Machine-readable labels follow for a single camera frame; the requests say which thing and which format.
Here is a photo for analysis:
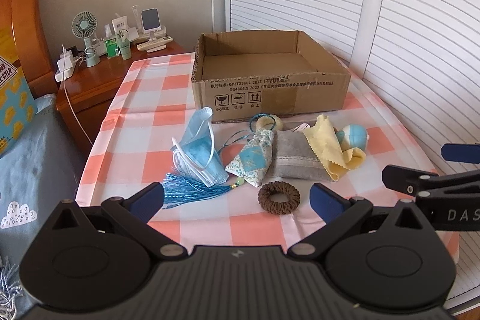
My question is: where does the white power strip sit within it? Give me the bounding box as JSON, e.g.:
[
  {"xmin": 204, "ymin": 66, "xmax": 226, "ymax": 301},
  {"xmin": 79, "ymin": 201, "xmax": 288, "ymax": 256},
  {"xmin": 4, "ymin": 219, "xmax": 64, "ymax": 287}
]
[{"xmin": 55, "ymin": 47, "xmax": 80, "ymax": 83}]

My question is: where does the green handheld fan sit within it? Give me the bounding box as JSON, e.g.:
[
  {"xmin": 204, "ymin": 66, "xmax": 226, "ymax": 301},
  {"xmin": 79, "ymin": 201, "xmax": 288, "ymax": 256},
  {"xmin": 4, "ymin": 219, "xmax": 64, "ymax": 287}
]
[{"xmin": 71, "ymin": 10, "xmax": 100, "ymax": 67}]

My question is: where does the blue white soft ball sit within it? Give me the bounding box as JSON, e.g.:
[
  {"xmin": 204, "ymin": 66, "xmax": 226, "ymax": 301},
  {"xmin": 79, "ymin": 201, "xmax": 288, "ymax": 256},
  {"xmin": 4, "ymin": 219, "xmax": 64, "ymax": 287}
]
[{"xmin": 336, "ymin": 124, "xmax": 369, "ymax": 152}]

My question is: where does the blue tassel sachet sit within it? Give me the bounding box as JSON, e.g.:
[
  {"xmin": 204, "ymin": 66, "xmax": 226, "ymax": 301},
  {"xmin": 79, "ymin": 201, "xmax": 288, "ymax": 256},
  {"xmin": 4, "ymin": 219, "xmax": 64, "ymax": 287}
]
[{"xmin": 163, "ymin": 113, "xmax": 275, "ymax": 209}]

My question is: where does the grey fabric pouch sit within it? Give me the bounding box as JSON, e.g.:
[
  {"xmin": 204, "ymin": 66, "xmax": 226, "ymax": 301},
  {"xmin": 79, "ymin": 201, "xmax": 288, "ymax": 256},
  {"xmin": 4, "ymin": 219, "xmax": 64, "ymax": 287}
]
[{"xmin": 267, "ymin": 131, "xmax": 330, "ymax": 182}]

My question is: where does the cardboard box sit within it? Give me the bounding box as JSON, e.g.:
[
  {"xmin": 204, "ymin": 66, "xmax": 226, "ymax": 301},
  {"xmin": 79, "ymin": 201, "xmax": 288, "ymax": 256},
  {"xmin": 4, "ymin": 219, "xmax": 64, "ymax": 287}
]
[{"xmin": 191, "ymin": 30, "xmax": 351, "ymax": 123}]

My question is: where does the cream hair scrunchie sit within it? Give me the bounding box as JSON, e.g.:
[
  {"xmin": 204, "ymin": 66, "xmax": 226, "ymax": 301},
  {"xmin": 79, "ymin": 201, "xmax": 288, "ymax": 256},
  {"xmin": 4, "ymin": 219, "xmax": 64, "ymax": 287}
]
[{"xmin": 255, "ymin": 115, "xmax": 284, "ymax": 131}]

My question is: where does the pink checkered tablecloth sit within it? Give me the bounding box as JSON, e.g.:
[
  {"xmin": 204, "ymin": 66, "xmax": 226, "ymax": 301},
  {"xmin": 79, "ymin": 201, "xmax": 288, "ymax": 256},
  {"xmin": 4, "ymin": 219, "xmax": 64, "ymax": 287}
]
[{"xmin": 74, "ymin": 51, "xmax": 461, "ymax": 264}]

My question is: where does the wooden nightstand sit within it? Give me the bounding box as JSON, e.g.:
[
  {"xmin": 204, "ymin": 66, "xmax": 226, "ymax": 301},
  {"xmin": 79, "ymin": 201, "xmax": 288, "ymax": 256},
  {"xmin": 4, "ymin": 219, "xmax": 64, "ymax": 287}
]
[{"xmin": 56, "ymin": 41, "xmax": 185, "ymax": 156}]

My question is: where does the green tube bottle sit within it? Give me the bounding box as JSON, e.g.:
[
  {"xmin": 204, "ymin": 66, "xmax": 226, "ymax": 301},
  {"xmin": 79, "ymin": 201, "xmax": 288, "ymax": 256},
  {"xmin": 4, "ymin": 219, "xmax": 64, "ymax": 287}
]
[{"xmin": 116, "ymin": 29, "xmax": 131, "ymax": 60}]

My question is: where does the brown hair scrunchie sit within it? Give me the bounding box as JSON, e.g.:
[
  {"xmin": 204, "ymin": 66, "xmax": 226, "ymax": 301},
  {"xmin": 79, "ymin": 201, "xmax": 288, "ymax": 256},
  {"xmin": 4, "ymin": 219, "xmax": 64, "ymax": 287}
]
[{"xmin": 257, "ymin": 181, "xmax": 300, "ymax": 215}]

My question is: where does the phone on white stand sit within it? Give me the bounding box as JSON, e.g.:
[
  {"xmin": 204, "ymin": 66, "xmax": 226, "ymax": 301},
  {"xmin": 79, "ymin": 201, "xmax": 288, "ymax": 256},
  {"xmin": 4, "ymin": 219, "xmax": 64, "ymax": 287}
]
[{"xmin": 141, "ymin": 8, "xmax": 161, "ymax": 40}]

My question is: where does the white remote control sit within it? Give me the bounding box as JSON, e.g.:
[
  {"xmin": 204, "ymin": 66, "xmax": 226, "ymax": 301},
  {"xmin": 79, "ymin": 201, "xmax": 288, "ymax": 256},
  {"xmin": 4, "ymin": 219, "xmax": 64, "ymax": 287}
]
[{"xmin": 137, "ymin": 36, "xmax": 173, "ymax": 53}]

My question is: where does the white louvered closet door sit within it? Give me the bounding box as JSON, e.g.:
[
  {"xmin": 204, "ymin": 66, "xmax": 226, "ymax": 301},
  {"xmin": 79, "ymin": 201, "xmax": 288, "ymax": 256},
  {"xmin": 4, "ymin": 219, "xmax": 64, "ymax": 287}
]
[{"xmin": 223, "ymin": 0, "xmax": 480, "ymax": 310}]

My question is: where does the yellow cleaning cloth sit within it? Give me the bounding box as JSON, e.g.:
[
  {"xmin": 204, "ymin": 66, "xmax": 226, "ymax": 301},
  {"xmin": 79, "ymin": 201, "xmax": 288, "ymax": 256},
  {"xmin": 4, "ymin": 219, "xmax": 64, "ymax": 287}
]
[{"xmin": 303, "ymin": 115, "xmax": 366, "ymax": 182}]

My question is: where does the white charging cable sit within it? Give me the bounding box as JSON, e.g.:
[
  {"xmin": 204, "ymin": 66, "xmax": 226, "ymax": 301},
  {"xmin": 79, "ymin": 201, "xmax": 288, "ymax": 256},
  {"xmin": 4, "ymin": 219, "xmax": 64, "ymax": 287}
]
[{"xmin": 61, "ymin": 77, "xmax": 94, "ymax": 148}]

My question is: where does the yellow blue printed bag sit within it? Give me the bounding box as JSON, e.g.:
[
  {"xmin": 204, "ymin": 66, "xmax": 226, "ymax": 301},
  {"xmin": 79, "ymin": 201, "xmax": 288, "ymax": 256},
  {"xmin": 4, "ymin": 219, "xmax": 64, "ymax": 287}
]
[{"xmin": 0, "ymin": 32, "xmax": 38, "ymax": 155}]

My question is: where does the white labelled box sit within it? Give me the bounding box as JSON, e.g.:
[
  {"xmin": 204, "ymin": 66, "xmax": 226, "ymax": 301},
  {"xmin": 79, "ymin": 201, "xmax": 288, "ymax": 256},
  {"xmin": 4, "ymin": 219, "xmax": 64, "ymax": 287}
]
[{"xmin": 112, "ymin": 15, "xmax": 129, "ymax": 37}]

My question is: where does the blue face mask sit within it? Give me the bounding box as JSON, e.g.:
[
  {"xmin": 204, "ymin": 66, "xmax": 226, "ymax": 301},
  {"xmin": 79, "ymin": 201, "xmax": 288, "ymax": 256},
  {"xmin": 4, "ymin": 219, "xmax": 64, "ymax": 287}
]
[{"xmin": 172, "ymin": 107, "xmax": 229, "ymax": 188}]

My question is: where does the blue grey bedding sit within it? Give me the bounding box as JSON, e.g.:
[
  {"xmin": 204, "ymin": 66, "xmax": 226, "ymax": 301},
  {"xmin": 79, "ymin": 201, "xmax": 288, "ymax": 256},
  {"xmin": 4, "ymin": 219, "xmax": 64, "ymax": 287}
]
[{"xmin": 1, "ymin": 94, "xmax": 86, "ymax": 319}]

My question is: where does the wooden headboard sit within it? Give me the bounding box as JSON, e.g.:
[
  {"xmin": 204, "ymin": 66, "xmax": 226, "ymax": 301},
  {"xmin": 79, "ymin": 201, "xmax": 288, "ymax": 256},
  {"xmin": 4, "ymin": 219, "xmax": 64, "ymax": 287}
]
[{"xmin": 1, "ymin": 0, "xmax": 59, "ymax": 98}]

